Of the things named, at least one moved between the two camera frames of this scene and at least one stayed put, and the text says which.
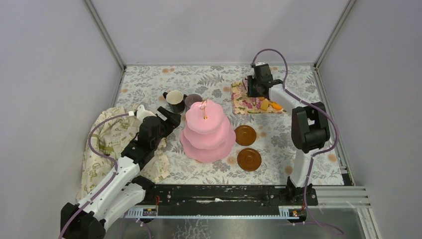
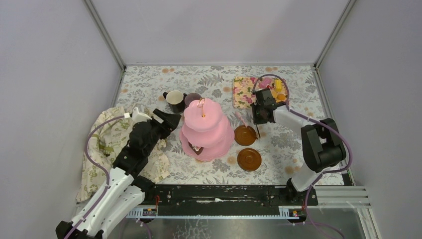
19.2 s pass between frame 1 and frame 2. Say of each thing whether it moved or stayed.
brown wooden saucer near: stayed
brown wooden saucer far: stayed
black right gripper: moved
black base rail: stayed
